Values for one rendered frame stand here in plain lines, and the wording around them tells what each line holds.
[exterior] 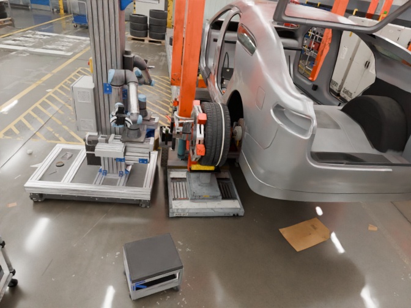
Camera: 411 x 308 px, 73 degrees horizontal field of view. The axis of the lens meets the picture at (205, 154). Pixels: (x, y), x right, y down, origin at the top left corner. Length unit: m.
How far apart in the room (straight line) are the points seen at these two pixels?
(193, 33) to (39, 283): 2.61
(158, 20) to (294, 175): 9.54
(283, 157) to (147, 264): 1.28
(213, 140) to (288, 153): 0.82
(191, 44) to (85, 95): 1.17
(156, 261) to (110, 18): 1.99
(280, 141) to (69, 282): 2.00
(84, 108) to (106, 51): 0.58
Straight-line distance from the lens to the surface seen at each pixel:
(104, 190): 3.08
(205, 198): 3.14
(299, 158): 2.05
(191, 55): 3.07
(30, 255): 2.97
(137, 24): 11.21
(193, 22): 3.02
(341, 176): 2.25
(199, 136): 2.58
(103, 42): 2.71
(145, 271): 2.25
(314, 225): 3.47
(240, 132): 2.95
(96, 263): 2.76
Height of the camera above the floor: 2.19
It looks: 32 degrees down
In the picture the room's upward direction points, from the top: 8 degrees clockwise
